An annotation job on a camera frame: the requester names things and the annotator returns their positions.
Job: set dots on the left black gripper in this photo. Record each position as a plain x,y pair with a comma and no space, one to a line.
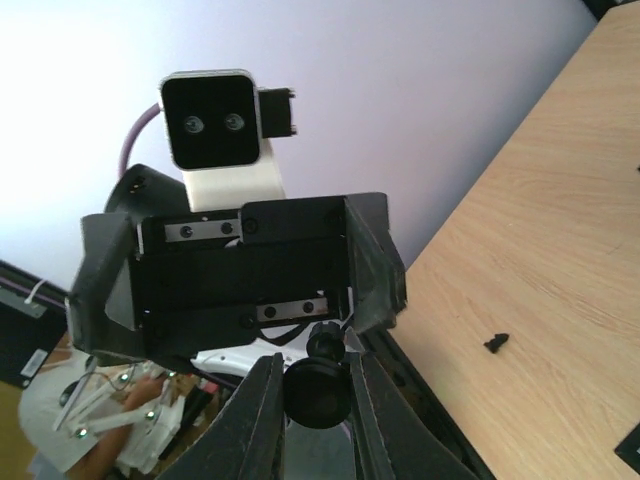
215,279

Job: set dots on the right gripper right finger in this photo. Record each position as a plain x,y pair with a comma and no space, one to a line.
390,441

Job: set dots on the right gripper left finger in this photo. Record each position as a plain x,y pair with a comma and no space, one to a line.
246,439

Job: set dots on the black rook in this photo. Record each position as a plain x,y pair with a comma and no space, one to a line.
317,388

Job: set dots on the black piece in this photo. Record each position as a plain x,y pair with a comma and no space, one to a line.
494,344

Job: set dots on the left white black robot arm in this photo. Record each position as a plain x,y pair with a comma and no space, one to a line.
142,193

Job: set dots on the person in white shirt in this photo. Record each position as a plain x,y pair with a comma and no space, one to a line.
91,424

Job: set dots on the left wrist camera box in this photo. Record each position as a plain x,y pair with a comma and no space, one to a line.
221,118

